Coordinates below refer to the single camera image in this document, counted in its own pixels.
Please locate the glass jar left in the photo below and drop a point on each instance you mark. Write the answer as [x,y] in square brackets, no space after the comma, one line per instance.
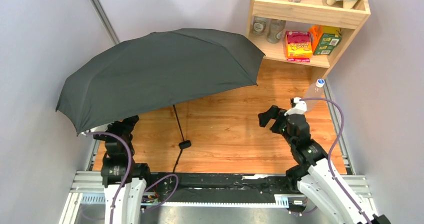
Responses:
[259,25]

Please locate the clear plastic water bottle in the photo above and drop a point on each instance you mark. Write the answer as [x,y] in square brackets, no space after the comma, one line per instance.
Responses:
[315,90]

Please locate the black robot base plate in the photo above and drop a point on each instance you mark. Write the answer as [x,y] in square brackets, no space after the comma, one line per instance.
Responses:
[225,188]

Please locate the orange pink sponge box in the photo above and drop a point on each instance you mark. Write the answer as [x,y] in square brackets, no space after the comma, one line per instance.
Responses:
[297,46]

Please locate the glass jar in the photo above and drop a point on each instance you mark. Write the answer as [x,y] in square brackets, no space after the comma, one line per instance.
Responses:
[259,25]
[275,30]

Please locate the black folding umbrella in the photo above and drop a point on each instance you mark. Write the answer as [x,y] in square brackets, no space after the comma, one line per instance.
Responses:
[155,71]

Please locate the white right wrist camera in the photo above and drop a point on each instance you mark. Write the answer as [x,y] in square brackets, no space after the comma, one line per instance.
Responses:
[298,106]

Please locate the glass jar right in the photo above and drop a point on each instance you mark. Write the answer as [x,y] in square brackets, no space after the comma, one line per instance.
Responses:
[275,30]

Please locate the wooden shelf unit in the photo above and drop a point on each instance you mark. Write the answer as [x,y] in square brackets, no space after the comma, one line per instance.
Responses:
[299,17]

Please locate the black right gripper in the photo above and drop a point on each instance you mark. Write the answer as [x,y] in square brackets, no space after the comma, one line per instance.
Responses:
[276,121]

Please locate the green orange carton box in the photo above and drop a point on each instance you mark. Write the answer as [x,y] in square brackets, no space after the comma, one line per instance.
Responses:
[324,39]

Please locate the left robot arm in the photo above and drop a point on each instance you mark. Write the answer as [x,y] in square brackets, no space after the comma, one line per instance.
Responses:
[124,180]

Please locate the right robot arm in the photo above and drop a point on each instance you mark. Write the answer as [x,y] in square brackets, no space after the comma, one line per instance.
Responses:
[318,169]

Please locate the aluminium frame rail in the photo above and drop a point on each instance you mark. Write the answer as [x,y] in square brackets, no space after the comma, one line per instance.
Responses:
[97,199]

